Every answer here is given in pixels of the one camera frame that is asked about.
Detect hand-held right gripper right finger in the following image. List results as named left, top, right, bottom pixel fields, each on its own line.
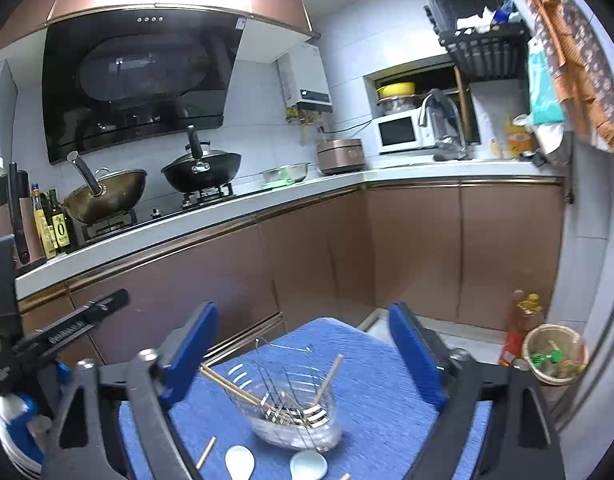
left=388, top=301, right=568, bottom=480

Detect grey blender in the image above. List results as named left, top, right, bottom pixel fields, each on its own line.
left=419, top=88, right=468, bottom=161

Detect white water heater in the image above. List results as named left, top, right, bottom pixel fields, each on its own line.
left=277, top=42, right=334, bottom=115

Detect copper rice cooker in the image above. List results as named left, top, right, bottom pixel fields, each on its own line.
left=317, top=137, right=366, bottom=176

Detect yellow oil bottle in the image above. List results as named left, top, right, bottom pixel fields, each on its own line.
left=30, top=183, right=58, bottom=260

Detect yellow bowl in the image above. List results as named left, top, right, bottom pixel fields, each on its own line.
left=377, top=81, right=417, bottom=100

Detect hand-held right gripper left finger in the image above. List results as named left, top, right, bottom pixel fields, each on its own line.
left=40, top=301, right=219, bottom=480

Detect black wok with lid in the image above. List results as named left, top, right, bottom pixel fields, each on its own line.
left=161, top=125, right=243, bottom=195

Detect clear utensil holder with wire basket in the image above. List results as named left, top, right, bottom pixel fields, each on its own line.
left=224, top=337, right=344, bottom=453

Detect gas stove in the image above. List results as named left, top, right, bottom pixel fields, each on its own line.
left=80, top=182, right=238, bottom=247

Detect range hood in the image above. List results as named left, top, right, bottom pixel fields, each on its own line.
left=0, top=0, right=322, bottom=166

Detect blue towel mat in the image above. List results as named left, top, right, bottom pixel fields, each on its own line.
left=118, top=316, right=492, bottom=480

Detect glass pot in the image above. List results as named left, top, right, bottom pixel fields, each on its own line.
left=378, top=96, right=422, bottom=115

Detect orange patterned cloth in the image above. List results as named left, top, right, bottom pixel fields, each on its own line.
left=502, top=0, right=614, bottom=156

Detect dark green oil bottle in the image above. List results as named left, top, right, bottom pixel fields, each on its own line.
left=47, top=189, right=77, bottom=255

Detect teal plastic bag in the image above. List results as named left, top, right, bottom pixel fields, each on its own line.
left=527, top=40, right=566, bottom=126

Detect white cloth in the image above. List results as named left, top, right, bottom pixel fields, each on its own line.
left=454, top=5, right=498, bottom=32

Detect large orange oil bottle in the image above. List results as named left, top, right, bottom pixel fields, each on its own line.
left=498, top=289, right=545, bottom=367

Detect light blue ceramic spoon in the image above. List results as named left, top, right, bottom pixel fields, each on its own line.
left=289, top=449, right=329, bottom=480

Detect bronze wok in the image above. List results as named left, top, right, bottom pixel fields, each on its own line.
left=62, top=151, right=148, bottom=225

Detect beige plastic basket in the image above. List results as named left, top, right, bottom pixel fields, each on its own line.
left=522, top=324, right=590, bottom=386

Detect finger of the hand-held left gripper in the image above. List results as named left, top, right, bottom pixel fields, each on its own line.
left=10, top=288, right=130, bottom=361

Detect white plastic bag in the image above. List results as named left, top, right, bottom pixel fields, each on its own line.
left=514, top=112, right=568, bottom=156

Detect knife block with knives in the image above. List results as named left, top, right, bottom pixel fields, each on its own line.
left=0, top=162, right=45, bottom=267

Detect black wall rack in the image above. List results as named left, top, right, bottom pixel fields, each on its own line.
left=406, top=0, right=532, bottom=81

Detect person's left hand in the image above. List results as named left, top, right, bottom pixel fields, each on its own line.
left=0, top=390, right=53, bottom=480

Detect white microwave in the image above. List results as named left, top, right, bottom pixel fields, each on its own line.
left=377, top=109, right=438, bottom=155

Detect brown kitchen cabinets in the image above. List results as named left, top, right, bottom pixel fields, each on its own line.
left=0, top=180, right=568, bottom=386

